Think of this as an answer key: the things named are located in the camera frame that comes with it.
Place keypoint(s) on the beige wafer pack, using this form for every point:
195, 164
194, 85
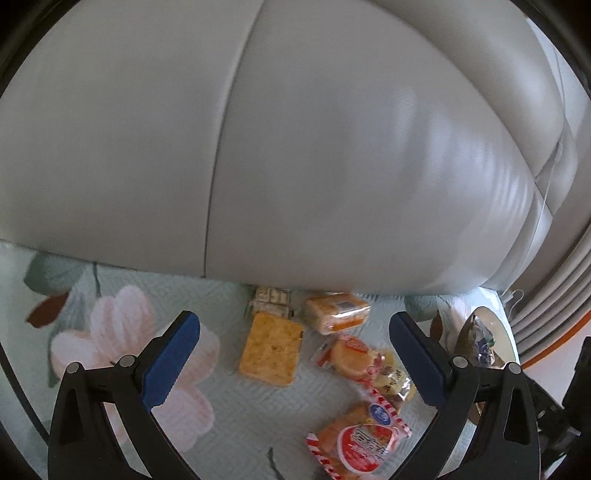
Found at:
273, 301

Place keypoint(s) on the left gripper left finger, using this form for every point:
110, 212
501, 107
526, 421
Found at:
82, 443

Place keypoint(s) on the red white striped snack bag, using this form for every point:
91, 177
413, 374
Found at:
359, 442

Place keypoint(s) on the orange cake pack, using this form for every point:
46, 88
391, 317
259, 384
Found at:
330, 314

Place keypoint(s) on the brown cracker pack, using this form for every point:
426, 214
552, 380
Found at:
272, 350

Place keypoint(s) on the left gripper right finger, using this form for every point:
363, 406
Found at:
505, 444

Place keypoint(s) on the beige leather headboard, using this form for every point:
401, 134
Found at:
374, 146

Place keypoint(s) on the purple white snack bag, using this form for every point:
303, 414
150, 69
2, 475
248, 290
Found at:
476, 343

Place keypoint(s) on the red orange small pack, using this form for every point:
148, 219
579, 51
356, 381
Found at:
350, 357

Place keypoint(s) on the yellow candy wrapper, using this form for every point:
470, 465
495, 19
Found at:
393, 381

